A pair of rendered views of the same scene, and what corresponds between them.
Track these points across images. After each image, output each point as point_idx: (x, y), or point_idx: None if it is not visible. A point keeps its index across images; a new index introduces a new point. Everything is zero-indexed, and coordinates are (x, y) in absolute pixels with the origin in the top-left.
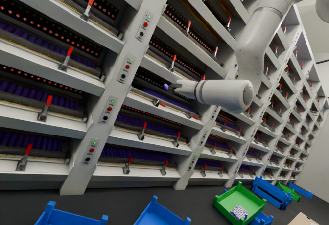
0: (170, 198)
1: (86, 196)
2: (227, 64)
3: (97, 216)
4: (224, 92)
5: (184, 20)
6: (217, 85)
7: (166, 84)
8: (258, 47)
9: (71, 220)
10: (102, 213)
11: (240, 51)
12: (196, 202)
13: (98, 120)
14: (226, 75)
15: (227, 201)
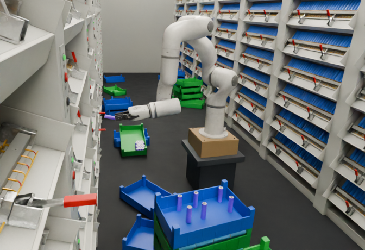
0: (109, 180)
1: (100, 231)
2: (88, 39)
3: (121, 226)
4: (172, 111)
5: None
6: (166, 108)
7: (107, 116)
8: (176, 79)
9: (130, 235)
10: (119, 223)
11: (169, 84)
12: (116, 165)
13: (94, 183)
14: (93, 51)
15: (124, 145)
